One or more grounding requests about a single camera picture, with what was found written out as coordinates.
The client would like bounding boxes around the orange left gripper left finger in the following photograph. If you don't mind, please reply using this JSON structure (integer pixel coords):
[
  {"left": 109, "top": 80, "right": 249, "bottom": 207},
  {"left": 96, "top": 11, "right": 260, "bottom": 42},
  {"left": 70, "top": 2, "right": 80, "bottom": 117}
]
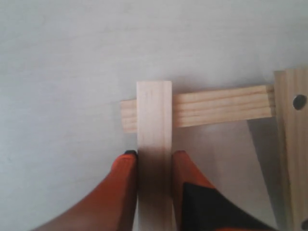
[{"left": 36, "top": 150, "right": 138, "bottom": 231}]

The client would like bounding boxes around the horizontal plain wood strip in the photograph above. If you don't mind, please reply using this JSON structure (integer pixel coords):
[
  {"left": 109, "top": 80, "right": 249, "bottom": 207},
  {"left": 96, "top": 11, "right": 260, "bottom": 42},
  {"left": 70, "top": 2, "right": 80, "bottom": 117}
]
[{"left": 120, "top": 81, "right": 275, "bottom": 134}]

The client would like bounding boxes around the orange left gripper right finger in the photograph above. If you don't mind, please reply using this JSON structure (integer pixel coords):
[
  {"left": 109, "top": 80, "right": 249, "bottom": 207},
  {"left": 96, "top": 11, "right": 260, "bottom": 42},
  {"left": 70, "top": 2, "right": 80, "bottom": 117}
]
[{"left": 171, "top": 151, "right": 274, "bottom": 231}]

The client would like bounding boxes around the wood strip with two magnets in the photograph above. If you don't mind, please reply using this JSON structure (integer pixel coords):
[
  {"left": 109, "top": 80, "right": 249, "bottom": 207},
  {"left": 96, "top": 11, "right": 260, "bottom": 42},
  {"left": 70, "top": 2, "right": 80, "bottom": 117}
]
[{"left": 274, "top": 66, "right": 308, "bottom": 231}]

